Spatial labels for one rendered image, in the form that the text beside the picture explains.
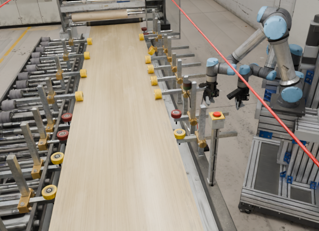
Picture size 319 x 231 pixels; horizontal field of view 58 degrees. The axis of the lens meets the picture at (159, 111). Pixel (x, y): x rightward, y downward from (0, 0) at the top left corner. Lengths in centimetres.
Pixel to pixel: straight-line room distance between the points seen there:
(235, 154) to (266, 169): 52
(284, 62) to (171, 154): 86
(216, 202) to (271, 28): 105
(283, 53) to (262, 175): 128
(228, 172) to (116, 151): 146
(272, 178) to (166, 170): 129
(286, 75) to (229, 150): 158
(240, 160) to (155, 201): 177
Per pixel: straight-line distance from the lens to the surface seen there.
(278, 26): 175
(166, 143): 188
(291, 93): 189
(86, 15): 444
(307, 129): 208
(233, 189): 286
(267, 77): 217
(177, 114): 214
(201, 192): 196
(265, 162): 288
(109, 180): 167
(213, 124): 156
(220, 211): 178
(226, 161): 313
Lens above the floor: 208
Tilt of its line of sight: 33 degrees down
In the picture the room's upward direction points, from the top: 3 degrees counter-clockwise
